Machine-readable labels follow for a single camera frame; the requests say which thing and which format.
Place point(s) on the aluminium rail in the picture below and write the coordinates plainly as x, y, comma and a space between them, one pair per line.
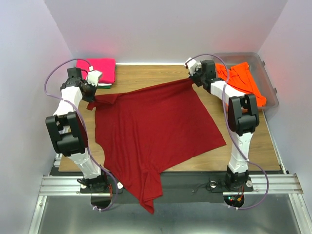
278, 184

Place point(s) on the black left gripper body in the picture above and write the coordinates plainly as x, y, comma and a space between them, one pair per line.
90, 90

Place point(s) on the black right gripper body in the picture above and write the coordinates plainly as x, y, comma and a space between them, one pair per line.
198, 77

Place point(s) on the folded green t shirt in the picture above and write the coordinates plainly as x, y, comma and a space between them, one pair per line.
104, 86

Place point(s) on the orange t shirt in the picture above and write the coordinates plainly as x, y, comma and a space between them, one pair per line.
240, 81

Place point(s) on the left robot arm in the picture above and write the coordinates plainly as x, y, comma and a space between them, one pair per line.
67, 131

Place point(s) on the folded white t shirt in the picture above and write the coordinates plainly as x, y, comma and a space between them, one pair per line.
104, 84

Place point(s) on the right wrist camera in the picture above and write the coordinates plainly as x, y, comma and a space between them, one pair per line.
192, 65

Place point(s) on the folded pink t shirt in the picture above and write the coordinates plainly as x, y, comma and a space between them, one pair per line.
105, 65

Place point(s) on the dark red t shirt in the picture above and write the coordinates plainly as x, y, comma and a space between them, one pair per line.
146, 131

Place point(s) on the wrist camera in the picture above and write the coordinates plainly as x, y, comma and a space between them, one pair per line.
93, 77
192, 65

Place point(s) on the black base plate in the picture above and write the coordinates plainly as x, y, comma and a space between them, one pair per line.
184, 187

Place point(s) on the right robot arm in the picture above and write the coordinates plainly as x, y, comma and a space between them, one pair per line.
242, 118

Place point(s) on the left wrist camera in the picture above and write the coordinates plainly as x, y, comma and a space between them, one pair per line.
93, 77

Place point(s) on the clear plastic bin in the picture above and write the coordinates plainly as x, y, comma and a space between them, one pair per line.
257, 69

